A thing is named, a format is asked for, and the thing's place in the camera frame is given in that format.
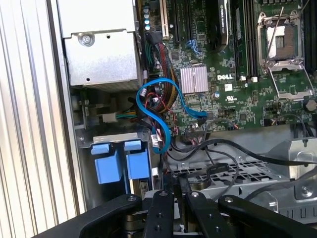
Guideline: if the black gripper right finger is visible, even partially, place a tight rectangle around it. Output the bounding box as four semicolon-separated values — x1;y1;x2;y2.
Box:
185;190;317;238

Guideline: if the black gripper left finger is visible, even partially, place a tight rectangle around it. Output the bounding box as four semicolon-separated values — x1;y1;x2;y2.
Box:
33;190;174;238

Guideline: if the black disk power wire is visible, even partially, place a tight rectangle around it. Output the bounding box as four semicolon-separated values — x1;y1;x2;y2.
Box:
173;172;194;199

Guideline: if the silver disk bay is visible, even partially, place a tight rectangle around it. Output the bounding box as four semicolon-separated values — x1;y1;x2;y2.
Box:
75;132;159;209

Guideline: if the black RAM slot bank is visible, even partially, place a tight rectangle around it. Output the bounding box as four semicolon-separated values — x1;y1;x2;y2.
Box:
232;0;259;80
303;0;317;70

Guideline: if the beige expansion slot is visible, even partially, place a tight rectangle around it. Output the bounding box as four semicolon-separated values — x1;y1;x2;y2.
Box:
159;0;170;41

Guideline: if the black expansion slot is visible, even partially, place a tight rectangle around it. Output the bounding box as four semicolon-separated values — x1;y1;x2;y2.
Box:
174;0;182;44

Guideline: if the open silver PC case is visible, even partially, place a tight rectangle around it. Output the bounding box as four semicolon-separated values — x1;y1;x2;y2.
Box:
47;0;317;224

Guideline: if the green Dell motherboard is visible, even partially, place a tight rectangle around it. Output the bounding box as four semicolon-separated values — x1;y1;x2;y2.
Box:
138;0;317;132

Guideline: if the round coin battery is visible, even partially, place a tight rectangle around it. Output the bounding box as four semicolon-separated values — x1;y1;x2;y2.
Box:
304;99;317;113

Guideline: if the metal socket cover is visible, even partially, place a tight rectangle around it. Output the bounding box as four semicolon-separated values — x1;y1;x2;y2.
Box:
267;61;316;101

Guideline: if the silver ribbed chipset heatsink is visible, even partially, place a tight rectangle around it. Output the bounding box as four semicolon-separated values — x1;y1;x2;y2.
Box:
179;65;209;95

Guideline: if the silver power supply unit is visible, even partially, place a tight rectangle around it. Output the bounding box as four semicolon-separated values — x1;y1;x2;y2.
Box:
55;0;145;88

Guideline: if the CPU socket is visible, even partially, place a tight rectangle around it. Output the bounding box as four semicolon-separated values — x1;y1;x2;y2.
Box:
256;11;306;68

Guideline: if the thin metal locking lever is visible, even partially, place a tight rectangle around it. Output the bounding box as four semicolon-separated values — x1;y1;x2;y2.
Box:
264;6;285;68

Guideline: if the black graphics card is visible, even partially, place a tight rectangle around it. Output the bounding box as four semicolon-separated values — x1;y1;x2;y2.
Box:
207;0;230;53

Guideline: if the silver metal drive bracket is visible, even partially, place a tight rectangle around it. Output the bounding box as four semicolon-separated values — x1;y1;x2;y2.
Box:
269;138;317;219

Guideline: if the thin black wire with connector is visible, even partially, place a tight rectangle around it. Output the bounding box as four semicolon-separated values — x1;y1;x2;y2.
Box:
204;119;240;197

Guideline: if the thick black cable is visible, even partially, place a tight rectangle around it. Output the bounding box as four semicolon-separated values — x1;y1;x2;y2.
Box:
167;138;317;167

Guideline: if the white connector with coloured wires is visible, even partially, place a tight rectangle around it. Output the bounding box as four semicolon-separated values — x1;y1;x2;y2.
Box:
102;111;137;124

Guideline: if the blue flat disk wire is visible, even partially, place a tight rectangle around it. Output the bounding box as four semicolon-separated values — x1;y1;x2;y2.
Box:
136;77;208;155

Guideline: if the multicoloured power cable bundle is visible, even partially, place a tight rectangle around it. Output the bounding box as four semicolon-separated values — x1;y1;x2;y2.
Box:
146;32;179;115

